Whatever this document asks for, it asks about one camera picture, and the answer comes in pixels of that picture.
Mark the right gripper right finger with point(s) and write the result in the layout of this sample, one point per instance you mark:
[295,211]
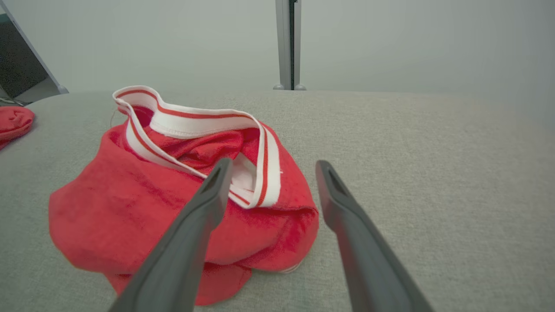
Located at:
[368,260]

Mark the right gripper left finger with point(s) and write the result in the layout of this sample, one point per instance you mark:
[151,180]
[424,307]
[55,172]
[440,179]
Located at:
[182,251]

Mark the red shorts striped white waistband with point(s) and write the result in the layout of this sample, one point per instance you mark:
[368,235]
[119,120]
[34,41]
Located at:
[108,208]

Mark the red shorts plain white waistband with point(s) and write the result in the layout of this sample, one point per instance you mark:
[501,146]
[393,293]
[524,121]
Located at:
[13,123]

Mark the dark panel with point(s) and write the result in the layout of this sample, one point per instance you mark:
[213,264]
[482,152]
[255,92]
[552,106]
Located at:
[17,60]

